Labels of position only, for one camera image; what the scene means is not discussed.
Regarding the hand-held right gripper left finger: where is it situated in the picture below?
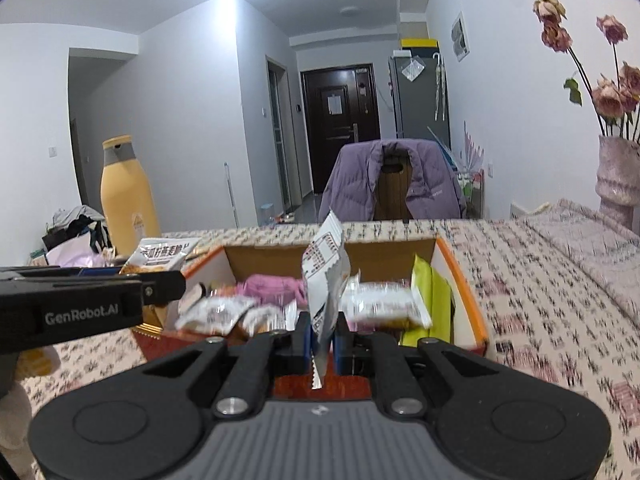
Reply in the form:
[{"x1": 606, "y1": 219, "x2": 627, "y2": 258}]
[{"x1": 142, "y1": 311, "x2": 313, "y2": 418}]

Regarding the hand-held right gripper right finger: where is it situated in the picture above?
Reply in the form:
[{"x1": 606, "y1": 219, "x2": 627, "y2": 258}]
[{"x1": 334, "y1": 311, "x2": 501, "y2": 418}]

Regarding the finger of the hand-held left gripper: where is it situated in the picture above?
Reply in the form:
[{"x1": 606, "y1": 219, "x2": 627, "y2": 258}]
[
  {"x1": 141, "y1": 270, "x2": 187, "y2": 307},
  {"x1": 0, "y1": 266, "x2": 123, "y2": 282}
]

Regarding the orange white crisp packet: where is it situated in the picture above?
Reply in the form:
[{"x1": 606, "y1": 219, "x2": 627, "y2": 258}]
[{"x1": 121, "y1": 236, "x2": 202, "y2": 276}]

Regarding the white printed snack packet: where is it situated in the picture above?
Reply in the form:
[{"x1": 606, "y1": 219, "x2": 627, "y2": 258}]
[{"x1": 301, "y1": 208, "x2": 352, "y2": 391}]

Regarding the orange cardboard box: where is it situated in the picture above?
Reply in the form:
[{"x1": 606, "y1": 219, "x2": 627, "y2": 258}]
[{"x1": 131, "y1": 236, "x2": 490, "y2": 401}]

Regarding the lime green snack bag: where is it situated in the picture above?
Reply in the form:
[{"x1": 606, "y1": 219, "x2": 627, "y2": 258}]
[{"x1": 400, "y1": 265, "x2": 453, "y2": 346}]

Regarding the person's left hand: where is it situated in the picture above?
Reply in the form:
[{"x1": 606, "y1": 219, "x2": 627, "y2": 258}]
[{"x1": 0, "y1": 347, "x2": 60, "y2": 461}]

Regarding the white plastic bag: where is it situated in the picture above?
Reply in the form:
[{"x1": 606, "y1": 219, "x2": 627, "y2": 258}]
[{"x1": 47, "y1": 237, "x2": 108, "y2": 267}]

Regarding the pile of clothes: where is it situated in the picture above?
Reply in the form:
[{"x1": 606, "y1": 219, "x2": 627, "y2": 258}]
[{"x1": 42, "y1": 205, "x2": 113, "y2": 253}]

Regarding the pink snack packet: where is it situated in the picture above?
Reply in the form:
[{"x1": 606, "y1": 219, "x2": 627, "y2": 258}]
[{"x1": 235, "y1": 274, "x2": 308, "y2": 306}]

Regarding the white brown snack packet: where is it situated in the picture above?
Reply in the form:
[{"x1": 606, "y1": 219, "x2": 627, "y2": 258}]
[{"x1": 340, "y1": 281, "x2": 433, "y2": 331}]

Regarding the yellow thermos bottle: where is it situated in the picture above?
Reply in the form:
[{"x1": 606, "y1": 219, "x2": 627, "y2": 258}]
[{"x1": 100, "y1": 134, "x2": 162, "y2": 256}]

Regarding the yellow-green snack packet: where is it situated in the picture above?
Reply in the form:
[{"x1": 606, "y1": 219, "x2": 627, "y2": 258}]
[{"x1": 411, "y1": 254, "x2": 436, "y2": 311}]

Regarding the brown chair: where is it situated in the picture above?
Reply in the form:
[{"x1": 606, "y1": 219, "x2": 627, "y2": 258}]
[{"x1": 372, "y1": 150, "x2": 416, "y2": 221}]

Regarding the purple puffer jacket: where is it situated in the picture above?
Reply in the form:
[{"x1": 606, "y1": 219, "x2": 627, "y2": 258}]
[{"x1": 318, "y1": 139, "x2": 467, "y2": 222}]

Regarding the dark brown entrance door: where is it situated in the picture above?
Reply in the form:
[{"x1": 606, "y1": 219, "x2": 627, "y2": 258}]
[{"x1": 300, "y1": 63, "x2": 381, "y2": 196}]

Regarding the grey interior door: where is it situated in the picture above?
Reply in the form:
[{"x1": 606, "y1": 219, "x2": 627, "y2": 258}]
[{"x1": 266, "y1": 58, "x2": 301, "y2": 211}]

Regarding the white plastic box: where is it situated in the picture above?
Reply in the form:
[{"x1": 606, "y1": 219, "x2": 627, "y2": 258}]
[{"x1": 509, "y1": 201, "x2": 551, "y2": 218}]

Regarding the grey refrigerator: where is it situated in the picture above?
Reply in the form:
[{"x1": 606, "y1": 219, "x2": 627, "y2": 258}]
[{"x1": 389, "y1": 52, "x2": 451, "y2": 146}]

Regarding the pink textured table runner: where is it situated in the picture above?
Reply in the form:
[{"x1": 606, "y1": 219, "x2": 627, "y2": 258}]
[{"x1": 522, "y1": 199, "x2": 640, "y2": 323}]

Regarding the white folded umbrella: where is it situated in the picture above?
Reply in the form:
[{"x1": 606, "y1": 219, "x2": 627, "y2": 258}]
[{"x1": 432, "y1": 52, "x2": 447, "y2": 122}]

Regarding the clear plastic bag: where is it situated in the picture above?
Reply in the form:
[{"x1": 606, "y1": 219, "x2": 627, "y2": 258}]
[{"x1": 400, "y1": 57, "x2": 426, "y2": 82}]

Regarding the pale pink textured vase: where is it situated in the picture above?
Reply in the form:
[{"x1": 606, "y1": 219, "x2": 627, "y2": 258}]
[{"x1": 595, "y1": 135, "x2": 640, "y2": 236}]

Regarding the bunch of dried pink roses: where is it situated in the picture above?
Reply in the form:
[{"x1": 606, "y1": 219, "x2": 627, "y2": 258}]
[{"x1": 532, "y1": 0, "x2": 640, "y2": 141}]

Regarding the white mop handle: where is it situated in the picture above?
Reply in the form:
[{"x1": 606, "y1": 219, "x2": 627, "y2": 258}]
[{"x1": 223, "y1": 162, "x2": 239, "y2": 228}]

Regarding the wall electrical panel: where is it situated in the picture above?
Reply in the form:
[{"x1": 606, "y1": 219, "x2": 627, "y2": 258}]
[{"x1": 451, "y1": 11, "x2": 472, "y2": 62}]

